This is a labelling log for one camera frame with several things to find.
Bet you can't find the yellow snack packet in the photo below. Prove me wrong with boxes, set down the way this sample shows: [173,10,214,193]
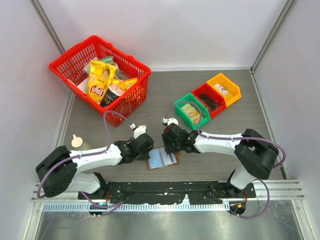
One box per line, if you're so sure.
[112,77,138,92]

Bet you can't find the gold cards in green bin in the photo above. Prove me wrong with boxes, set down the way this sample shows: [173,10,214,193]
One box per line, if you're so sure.
[181,103,200,125]

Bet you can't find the green snack packet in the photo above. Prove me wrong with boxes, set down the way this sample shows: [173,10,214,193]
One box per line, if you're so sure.
[99,55,115,65]

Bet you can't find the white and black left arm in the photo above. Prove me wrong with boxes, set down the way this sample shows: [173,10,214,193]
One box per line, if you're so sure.
[35,133,154,199]

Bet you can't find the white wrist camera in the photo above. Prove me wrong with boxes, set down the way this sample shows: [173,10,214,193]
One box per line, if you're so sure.
[162,117,179,126]
[129,123,147,139]

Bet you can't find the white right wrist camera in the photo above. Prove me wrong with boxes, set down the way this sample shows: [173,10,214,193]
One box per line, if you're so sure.
[162,117,179,126]

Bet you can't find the brown leather card holder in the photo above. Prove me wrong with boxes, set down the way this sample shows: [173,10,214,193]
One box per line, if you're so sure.
[146,147,180,170]

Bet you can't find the white label in yellow bin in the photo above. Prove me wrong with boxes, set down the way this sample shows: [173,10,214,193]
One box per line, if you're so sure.
[214,83,229,96]

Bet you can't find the green squeeze bottle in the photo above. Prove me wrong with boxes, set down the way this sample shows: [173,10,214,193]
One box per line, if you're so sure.
[71,134,91,151]

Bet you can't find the dark item in red bin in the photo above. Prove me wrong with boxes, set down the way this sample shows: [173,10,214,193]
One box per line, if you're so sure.
[199,93,224,112]

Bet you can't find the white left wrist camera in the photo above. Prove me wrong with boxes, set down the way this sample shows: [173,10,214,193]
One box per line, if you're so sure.
[129,123,147,139]

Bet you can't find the white cable duct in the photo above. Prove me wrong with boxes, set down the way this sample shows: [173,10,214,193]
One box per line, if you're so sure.
[42,201,230,212]

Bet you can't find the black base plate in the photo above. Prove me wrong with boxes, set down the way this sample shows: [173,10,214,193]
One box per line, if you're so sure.
[86,180,256,205]

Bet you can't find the red plastic shopping basket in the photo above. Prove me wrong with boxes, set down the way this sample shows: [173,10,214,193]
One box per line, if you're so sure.
[49,35,151,117]

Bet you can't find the yellow plastic bin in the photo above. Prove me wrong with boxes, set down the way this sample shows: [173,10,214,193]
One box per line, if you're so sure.
[206,73,242,108]

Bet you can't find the red plastic bin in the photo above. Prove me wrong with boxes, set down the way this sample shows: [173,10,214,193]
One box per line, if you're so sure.
[191,83,227,119]

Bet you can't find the black and white cup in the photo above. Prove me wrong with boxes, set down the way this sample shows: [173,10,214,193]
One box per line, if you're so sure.
[100,83,125,108]

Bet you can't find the green plastic bin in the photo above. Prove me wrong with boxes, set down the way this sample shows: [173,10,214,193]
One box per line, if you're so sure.
[175,93,211,130]

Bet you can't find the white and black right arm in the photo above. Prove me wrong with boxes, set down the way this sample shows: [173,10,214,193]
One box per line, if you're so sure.
[161,123,279,198]

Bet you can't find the yellow Lays chips bag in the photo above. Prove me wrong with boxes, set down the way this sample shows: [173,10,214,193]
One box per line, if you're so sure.
[87,60,117,104]

